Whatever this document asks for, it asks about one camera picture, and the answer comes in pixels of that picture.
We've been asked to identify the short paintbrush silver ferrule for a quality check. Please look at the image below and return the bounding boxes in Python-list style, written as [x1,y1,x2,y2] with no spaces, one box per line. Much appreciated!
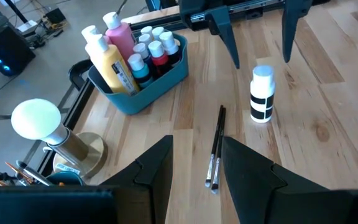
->
[210,107,227,195]
[204,105,225,189]
[16,160,53,187]

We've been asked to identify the black floor box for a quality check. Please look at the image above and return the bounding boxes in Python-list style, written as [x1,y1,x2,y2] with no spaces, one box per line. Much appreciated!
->
[44,6,67,25]

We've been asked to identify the small red paint bottle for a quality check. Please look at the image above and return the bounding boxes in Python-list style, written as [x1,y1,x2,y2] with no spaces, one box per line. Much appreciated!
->
[147,40,173,77]

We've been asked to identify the white bulb on metal base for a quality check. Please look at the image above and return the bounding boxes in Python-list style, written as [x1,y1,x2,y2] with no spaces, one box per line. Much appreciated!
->
[11,98,109,179]

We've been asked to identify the white floor box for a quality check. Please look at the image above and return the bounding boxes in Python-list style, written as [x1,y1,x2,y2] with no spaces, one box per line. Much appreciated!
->
[16,19,39,33]

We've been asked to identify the teal ribbed plastic cup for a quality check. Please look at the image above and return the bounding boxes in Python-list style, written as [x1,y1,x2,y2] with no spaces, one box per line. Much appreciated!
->
[44,170,86,187]

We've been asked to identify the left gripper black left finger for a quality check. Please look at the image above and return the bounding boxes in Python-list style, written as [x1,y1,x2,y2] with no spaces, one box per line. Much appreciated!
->
[99,134,174,224]

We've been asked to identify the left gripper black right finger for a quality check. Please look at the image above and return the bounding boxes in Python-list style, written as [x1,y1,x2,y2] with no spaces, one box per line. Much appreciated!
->
[221,136,288,224]

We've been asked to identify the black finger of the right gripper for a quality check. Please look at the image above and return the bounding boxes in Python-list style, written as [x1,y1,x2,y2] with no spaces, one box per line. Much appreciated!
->
[281,0,314,63]
[204,5,241,70]

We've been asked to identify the teal plastic bin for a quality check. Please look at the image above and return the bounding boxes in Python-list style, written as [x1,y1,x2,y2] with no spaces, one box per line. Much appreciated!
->
[87,30,190,116]

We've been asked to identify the large yellow paint bottle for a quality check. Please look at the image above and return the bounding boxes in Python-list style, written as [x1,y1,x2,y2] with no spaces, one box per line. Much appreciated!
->
[85,33,141,96]

